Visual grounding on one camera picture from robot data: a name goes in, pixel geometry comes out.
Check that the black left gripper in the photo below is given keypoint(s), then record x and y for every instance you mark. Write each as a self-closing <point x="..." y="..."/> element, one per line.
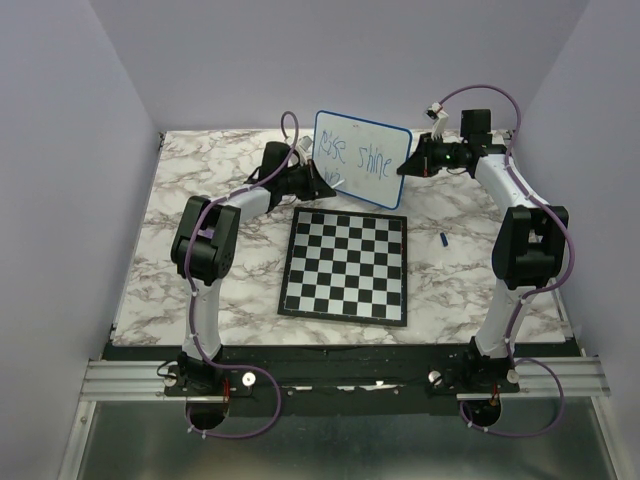
<point x="316" y="186"/>

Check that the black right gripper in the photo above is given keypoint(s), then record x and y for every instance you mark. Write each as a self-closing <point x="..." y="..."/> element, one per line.
<point x="418" y="164"/>

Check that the blue framed whiteboard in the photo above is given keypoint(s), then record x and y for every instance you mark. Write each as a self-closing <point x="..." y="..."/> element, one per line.
<point x="363" y="152"/>

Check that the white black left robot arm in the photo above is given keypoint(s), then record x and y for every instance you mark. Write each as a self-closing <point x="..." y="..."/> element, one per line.
<point x="204" y="246"/>

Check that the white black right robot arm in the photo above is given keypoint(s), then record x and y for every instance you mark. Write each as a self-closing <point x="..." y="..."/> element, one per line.
<point x="528" y="251"/>

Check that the black white chessboard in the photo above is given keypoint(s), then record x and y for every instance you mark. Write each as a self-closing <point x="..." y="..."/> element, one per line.
<point x="346" y="266"/>

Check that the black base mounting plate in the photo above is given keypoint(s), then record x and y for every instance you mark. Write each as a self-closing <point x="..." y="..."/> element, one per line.
<point x="263" y="384"/>

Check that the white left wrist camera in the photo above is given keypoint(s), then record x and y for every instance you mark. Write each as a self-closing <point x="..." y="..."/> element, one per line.
<point x="303" y="151"/>

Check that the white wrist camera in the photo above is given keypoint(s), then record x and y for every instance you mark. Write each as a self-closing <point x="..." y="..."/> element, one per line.
<point x="439" y="117"/>
<point x="303" y="151"/>

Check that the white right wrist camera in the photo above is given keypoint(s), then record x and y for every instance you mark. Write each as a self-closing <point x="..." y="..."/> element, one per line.
<point x="439" y="117"/>

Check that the aluminium frame rail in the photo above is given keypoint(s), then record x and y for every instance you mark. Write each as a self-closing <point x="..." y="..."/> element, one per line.
<point x="559" y="425"/>

